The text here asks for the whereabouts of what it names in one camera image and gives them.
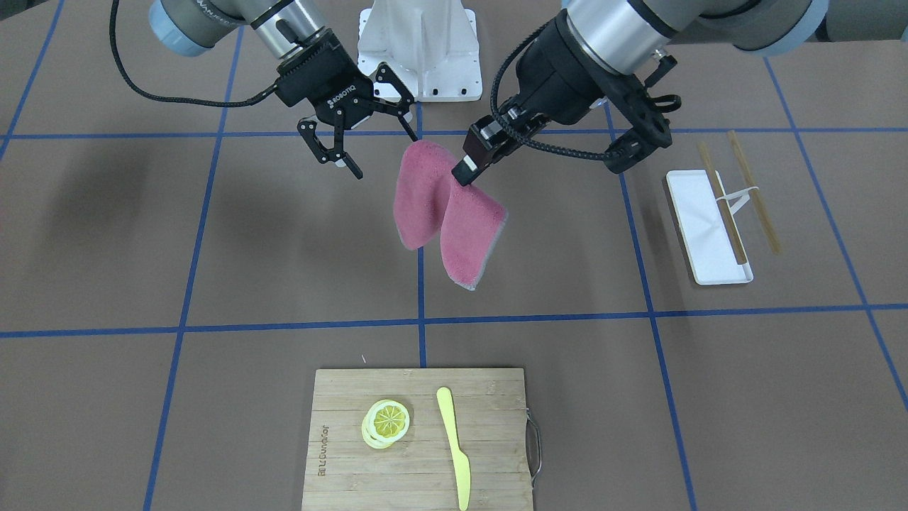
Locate yellow plastic knife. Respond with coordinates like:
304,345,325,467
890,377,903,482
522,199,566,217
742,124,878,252
436,386,472,510

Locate wooden chopstick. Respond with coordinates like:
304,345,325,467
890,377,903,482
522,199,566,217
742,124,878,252
697,141,747,265
726,130,782,255

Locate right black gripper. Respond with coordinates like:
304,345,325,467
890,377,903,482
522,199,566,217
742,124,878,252
275,28,419,179

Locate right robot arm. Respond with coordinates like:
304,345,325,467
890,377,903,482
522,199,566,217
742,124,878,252
148,1,416,178

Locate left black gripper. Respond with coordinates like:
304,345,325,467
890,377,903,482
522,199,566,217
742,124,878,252
452,18,639,187

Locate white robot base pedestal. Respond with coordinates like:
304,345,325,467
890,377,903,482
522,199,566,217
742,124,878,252
356,1,483,101

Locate white rectangular tray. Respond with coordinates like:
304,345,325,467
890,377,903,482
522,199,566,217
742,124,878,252
667,169,753,287

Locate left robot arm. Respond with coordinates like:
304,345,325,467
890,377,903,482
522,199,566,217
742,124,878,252
451,1,907,187

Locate yellow lemon slices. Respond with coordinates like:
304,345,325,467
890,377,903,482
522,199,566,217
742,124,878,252
360,399,411,449

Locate red wiping cloth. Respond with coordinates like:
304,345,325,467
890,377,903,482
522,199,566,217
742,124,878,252
393,140,509,291

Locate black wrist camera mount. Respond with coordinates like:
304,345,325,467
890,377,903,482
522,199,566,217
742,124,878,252
602,54,682,174

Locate bamboo cutting board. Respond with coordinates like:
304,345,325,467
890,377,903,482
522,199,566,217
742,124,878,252
301,368,535,510

